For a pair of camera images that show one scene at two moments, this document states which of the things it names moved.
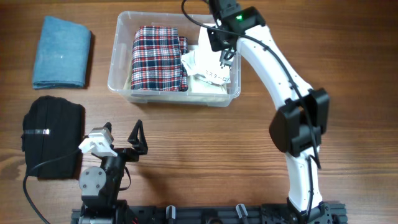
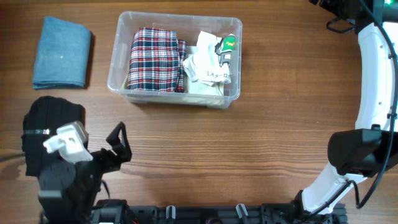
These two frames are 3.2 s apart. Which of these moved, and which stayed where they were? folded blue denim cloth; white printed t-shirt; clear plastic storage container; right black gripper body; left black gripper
Moved: right black gripper body; left black gripper
Stayed: folded blue denim cloth; clear plastic storage container; white printed t-shirt
